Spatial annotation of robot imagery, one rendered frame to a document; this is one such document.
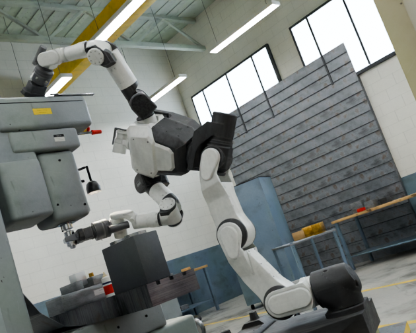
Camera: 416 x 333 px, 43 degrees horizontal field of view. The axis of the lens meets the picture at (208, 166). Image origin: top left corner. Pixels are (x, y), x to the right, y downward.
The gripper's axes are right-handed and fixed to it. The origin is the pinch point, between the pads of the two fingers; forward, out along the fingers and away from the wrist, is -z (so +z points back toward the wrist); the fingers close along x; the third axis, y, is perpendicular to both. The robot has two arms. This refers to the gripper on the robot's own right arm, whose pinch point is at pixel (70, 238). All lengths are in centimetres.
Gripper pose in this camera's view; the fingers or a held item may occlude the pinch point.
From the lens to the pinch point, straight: 251.4
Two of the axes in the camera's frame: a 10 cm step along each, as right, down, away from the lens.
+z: 8.8, -2.4, 4.2
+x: 3.5, -2.8, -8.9
